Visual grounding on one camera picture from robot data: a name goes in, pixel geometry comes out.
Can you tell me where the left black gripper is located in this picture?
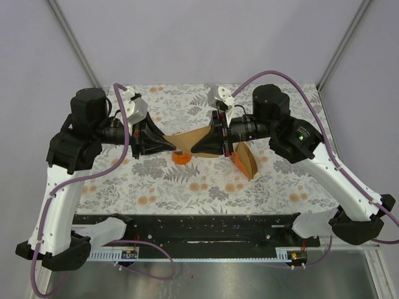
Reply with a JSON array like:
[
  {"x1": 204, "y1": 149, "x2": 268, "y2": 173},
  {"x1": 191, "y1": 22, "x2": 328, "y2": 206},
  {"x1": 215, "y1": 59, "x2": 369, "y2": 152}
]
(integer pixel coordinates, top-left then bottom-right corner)
[{"x1": 94, "y1": 110, "x2": 177, "y2": 158}]

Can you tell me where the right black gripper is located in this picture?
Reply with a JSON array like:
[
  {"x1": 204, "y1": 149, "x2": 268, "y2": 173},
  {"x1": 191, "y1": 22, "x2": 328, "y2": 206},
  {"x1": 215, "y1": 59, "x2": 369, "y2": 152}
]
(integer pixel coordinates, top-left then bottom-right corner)
[{"x1": 191, "y1": 107, "x2": 275, "y2": 157}]

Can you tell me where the clear glass dripper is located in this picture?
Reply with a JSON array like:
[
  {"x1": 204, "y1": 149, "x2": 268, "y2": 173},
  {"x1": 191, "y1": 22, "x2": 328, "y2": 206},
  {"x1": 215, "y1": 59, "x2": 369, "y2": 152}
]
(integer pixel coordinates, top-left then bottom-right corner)
[{"x1": 165, "y1": 118, "x2": 191, "y2": 135}]

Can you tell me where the brown paper coffee filter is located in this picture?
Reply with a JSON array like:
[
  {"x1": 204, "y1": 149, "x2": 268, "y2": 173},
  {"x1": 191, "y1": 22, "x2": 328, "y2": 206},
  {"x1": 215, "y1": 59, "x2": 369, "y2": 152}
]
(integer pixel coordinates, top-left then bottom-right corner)
[{"x1": 163, "y1": 126, "x2": 219, "y2": 158}]

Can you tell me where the orange glass carafe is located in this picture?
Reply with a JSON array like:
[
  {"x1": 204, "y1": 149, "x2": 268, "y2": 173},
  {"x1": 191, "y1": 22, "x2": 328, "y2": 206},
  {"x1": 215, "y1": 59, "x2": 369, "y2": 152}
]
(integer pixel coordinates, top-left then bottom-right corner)
[{"x1": 171, "y1": 151, "x2": 192, "y2": 165}]

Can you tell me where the coffee filter box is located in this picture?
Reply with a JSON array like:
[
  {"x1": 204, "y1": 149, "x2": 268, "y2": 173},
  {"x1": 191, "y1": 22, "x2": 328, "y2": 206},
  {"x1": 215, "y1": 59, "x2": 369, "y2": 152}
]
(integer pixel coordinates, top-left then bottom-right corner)
[{"x1": 229, "y1": 141, "x2": 261, "y2": 182}]

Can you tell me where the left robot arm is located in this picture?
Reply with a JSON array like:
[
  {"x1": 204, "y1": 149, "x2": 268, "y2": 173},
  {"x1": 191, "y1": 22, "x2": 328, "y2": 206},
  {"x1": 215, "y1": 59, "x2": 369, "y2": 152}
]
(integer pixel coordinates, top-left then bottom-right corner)
[{"x1": 16, "y1": 84, "x2": 174, "y2": 272}]

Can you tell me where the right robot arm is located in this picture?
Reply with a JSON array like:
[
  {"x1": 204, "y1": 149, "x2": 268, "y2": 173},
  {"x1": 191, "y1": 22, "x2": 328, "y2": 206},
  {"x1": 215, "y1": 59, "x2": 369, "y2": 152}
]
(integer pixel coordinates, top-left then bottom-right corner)
[{"x1": 191, "y1": 84, "x2": 395, "y2": 247}]

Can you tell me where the stack of brown filters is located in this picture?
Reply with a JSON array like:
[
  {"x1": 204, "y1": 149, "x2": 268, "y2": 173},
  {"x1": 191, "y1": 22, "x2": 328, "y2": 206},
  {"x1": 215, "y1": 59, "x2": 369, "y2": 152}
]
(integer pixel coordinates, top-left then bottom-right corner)
[{"x1": 236, "y1": 141, "x2": 261, "y2": 180}]

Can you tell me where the floral table mat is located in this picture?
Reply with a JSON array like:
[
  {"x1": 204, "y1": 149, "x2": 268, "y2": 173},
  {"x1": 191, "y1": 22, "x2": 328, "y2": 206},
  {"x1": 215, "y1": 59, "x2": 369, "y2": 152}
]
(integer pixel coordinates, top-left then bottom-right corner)
[{"x1": 76, "y1": 84, "x2": 338, "y2": 215}]

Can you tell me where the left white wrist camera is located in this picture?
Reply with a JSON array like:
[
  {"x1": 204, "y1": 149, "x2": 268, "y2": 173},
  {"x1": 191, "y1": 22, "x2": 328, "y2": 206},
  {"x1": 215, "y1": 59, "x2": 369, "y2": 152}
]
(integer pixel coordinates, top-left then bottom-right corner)
[{"x1": 122, "y1": 88, "x2": 148, "y2": 125}]

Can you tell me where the left aluminium frame post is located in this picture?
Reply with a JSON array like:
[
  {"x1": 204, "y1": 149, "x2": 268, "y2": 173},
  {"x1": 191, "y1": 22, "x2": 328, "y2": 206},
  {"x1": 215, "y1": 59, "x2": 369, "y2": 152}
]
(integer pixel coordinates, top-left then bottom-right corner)
[{"x1": 45, "y1": 0, "x2": 102, "y2": 88}]

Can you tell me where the aluminium frame post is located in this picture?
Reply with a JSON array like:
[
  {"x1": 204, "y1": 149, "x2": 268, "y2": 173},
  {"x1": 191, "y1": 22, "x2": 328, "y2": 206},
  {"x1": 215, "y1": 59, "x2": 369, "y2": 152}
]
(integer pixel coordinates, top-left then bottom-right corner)
[
  {"x1": 316, "y1": 0, "x2": 374, "y2": 92},
  {"x1": 45, "y1": 0, "x2": 102, "y2": 88}
]

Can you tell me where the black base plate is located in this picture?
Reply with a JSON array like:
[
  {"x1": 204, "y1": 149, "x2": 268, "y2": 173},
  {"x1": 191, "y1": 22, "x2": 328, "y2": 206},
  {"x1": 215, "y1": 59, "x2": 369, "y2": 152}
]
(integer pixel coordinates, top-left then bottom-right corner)
[{"x1": 114, "y1": 214, "x2": 320, "y2": 251}]

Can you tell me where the white slotted cable duct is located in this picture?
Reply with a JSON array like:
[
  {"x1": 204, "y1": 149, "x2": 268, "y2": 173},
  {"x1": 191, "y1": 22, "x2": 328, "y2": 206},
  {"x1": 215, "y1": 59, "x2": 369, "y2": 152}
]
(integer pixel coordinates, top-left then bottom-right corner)
[{"x1": 87, "y1": 247, "x2": 307, "y2": 263}]

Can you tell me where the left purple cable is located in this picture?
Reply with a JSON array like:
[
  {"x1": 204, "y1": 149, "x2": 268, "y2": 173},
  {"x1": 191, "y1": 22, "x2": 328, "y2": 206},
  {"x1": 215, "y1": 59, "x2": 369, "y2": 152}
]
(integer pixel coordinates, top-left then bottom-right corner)
[{"x1": 31, "y1": 82, "x2": 178, "y2": 297}]

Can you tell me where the aluminium front rail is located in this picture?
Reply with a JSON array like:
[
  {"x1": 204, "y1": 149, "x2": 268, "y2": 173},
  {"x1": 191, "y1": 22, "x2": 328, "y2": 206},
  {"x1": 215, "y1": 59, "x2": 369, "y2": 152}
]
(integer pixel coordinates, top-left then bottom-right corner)
[{"x1": 42, "y1": 224, "x2": 382, "y2": 249}]

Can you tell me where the right aluminium frame post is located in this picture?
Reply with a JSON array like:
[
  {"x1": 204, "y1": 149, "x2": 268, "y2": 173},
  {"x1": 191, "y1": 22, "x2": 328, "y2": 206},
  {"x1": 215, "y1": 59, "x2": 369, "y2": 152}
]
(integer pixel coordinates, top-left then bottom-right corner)
[{"x1": 316, "y1": 0, "x2": 374, "y2": 92}]

